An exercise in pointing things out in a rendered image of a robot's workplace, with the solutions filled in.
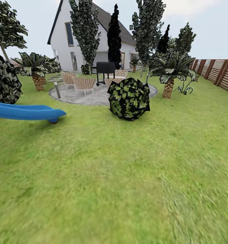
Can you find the fixed window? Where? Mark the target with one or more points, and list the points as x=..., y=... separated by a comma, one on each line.
x=74, y=61

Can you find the charcoal grill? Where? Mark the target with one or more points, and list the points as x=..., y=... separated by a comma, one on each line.
x=105, y=68

